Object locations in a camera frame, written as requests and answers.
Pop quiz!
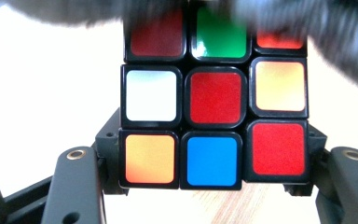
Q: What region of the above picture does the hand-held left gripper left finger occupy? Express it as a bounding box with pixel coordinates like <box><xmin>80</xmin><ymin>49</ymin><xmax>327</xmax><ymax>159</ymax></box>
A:
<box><xmin>94</xmin><ymin>106</ymin><xmax>129</xmax><ymax>196</ymax></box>

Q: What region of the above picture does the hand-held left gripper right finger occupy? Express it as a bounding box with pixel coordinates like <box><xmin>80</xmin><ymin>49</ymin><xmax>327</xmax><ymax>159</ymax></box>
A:
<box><xmin>283</xmin><ymin>123</ymin><xmax>328</xmax><ymax>197</ymax></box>

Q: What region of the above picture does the grey cloth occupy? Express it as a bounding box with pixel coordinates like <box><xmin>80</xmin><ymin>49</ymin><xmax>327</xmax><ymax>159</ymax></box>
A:
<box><xmin>6</xmin><ymin>0</ymin><xmax>358</xmax><ymax>92</ymax></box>

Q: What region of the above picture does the multicoloured puzzle cube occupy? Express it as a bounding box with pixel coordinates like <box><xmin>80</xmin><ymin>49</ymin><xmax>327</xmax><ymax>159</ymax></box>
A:
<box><xmin>118</xmin><ymin>0</ymin><xmax>311</xmax><ymax>191</ymax></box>

